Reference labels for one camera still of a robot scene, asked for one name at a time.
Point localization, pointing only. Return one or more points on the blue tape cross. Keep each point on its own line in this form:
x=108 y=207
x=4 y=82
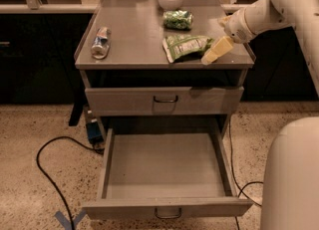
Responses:
x=68 y=224

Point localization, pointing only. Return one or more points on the closed grey top drawer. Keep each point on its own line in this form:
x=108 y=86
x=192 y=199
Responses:
x=163 y=101

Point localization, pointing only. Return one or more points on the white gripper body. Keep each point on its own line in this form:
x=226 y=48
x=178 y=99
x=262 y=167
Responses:
x=239 y=26

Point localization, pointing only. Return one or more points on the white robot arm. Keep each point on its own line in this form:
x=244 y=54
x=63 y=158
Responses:
x=290 y=198

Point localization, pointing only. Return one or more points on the grey drawer cabinet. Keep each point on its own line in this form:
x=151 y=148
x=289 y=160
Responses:
x=136 y=58

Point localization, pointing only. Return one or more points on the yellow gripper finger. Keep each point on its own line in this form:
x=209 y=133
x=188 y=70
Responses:
x=217 y=49
x=224 y=21

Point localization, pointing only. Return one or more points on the open grey middle drawer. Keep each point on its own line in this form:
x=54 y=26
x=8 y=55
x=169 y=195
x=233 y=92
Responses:
x=173 y=175

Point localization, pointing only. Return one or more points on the long counter ledge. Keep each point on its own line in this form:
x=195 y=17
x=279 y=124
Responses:
x=76 y=8

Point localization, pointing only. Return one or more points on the blue power box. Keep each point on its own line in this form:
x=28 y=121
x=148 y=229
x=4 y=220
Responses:
x=94 y=133

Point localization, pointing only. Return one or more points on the green jalapeno chip bag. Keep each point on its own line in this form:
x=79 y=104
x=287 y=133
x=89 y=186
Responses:
x=177 y=46

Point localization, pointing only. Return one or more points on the green soda can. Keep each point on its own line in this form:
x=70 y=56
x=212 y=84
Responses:
x=178 y=19

